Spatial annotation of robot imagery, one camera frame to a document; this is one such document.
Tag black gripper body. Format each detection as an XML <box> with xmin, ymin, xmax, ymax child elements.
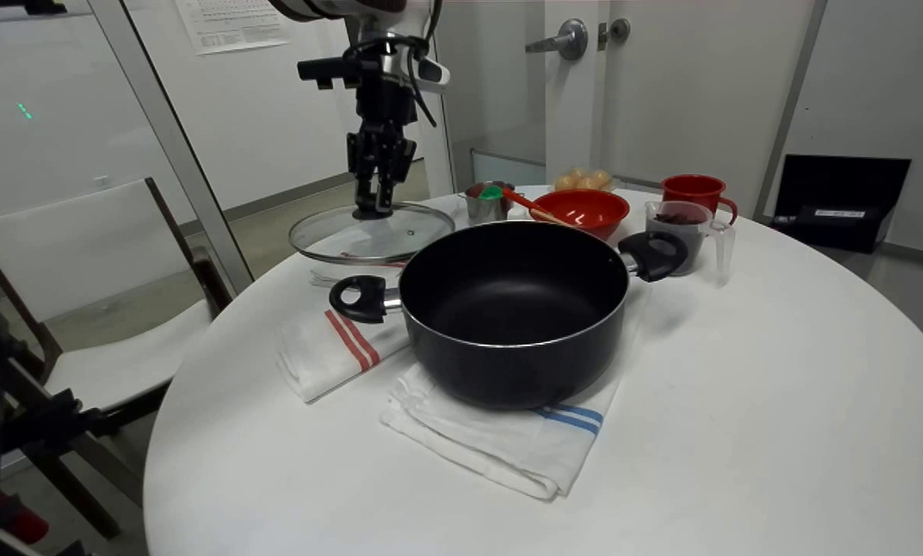
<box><xmin>359</xmin><ymin>86</ymin><xmax>420</xmax><ymax>159</ymax></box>

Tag glass pot lid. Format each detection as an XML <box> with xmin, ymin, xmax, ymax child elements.
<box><xmin>284</xmin><ymin>197</ymin><xmax>461</xmax><ymax>267</ymax></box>

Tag black cooking pot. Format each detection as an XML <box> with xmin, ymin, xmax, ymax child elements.
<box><xmin>328</xmin><ymin>221</ymin><xmax>695</xmax><ymax>410</ymax></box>

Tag metal tin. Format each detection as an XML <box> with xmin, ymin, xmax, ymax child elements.
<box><xmin>462</xmin><ymin>178</ymin><xmax>517</xmax><ymax>225</ymax></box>

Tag white door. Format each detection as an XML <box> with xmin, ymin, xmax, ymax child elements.
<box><xmin>431</xmin><ymin>0</ymin><xmax>627</xmax><ymax>202</ymax></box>

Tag orange spoon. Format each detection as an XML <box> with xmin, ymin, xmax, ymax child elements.
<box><xmin>499</xmin><ymin>187</ymin><xmax>579</xmax><ymax>233</ymax></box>

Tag paper sheet on glass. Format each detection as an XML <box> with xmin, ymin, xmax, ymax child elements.
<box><xmin>174</xmin><ymin>0</ymin><xmax>296</xmax><ymax>55</ymax></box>

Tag white towel red stripes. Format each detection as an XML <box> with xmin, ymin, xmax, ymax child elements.
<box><xmin>273</xmin><ymin>301</ymin><xmax>418</xmax><ymax>409</ymax></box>

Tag beige lumpy food item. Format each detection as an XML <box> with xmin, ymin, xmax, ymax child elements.
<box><xmin>554</xmin><ymin>167</ymin><xmax>617</xmax><ymax>196</ymax></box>

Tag red bowl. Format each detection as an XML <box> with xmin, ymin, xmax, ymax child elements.
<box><xmin>526</xmin><ymin>187</ymin><xmax>632</xmax><ymax>244</ymax></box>

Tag silver door lock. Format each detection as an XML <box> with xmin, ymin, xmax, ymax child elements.
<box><xmin>595</xmin><ymin>16</ymin><xmax>632</xmax><ymax>52</ymax></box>

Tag white towel blue stripes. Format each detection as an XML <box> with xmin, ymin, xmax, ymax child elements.
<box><xmin>376</xmin><ymin>360</ymin><xmax>623</xmax><ymax>506</ymax></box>

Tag clear measuring cup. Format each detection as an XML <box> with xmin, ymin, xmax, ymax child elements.
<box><xmin>641</xmin><ymin>197</ymin><xmax>740</xmax><ymax>287</ymax></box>

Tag white chair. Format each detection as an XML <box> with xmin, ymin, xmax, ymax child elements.
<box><xmin>0</xmin><ymin>176</ymin><xmax>239</xmax><ymax>414</ymax></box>

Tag red cup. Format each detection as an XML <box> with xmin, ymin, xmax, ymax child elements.
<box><xmin>662</xmin><ymin>169</ymin><xmax>740</xmax><ymax>233</ymax></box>

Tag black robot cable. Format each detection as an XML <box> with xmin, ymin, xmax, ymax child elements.
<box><xmin>396</xmin><ymin>0</ymin><xmax>453</xmax><ymax>129</ymax></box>

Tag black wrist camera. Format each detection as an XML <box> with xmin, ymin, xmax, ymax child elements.
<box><xmin>296</xmin><ymin>52</ymin><xmax>370</xmax><ymax>94</ymax></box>

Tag grey frame post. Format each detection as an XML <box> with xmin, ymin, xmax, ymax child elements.
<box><xmin>88</xmin><ymin>0</ymin><xmax>257</xmax><ymax>301</ymax></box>

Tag silver door handle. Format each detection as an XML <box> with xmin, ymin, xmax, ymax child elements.
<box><xmin>522</xmin><ymin>16</ymin><xmax>593</xmax><ymax>61</ymax></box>

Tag black camera stand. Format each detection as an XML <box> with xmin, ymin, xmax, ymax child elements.
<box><xmin>0</xmin><ymin>287</ymin><xmax>171</xmax><ymax>556</ymax></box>

